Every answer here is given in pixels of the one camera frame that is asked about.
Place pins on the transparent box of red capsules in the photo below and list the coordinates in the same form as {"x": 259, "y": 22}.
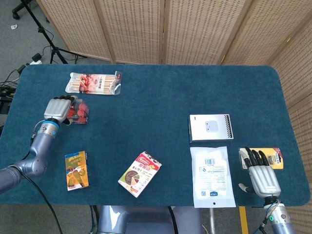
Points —
{"x": 81, "y": 112}

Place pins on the blue table cloth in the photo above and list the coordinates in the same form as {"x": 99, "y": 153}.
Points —
{"x": 156, "y": 102}

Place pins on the wicker folding screen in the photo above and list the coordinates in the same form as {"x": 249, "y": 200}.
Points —
{"x": 195, "y": 29}

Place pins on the white earbuds box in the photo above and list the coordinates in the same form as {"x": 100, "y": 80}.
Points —
{"x": 210, "y": 128}

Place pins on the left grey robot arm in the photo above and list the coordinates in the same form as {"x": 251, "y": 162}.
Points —
{"x": 40, "y": 148}

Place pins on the white power strip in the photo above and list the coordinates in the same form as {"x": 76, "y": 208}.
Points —
{"x": 35, "y": 62}

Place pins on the red white biscuit box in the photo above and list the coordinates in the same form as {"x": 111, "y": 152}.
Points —
{"x": 139, "y": 174}

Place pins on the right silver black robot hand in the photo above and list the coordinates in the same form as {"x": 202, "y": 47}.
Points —
{"x": 264, "y": 180}

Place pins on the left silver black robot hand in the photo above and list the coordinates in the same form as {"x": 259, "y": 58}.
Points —
{"x": 56, "y": 108}

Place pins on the black office chair base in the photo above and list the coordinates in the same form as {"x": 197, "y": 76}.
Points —
{"x": 16, "y": 11}

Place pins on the white metal pole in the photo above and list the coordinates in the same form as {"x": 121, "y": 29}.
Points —
{"x": 212, "y": 219}

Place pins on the grey robot torso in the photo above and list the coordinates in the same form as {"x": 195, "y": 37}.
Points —
{"x": 146, "y": 221}

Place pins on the black tripod stand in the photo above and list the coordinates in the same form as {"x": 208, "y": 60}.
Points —
{"x": 41, "y": 30}

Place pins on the white paper scrap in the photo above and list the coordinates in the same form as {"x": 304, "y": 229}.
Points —
{"x": 14, "y": 26}

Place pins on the yellow razor blister pack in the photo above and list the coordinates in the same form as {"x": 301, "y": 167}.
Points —
{"x": 276, "y": 159}

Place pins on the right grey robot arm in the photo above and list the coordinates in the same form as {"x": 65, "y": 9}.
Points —
{"x": 280, "y": 219}

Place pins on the biscuit stick packet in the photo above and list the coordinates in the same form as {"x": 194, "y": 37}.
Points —
{"x": 93, "y": 83}

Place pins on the yellow blue snack box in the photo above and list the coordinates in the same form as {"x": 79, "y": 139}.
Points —
{"x": 76, "y": 170}

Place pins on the white plastic pouch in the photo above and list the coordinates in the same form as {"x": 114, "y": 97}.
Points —
{"x": 213, "y": 178}

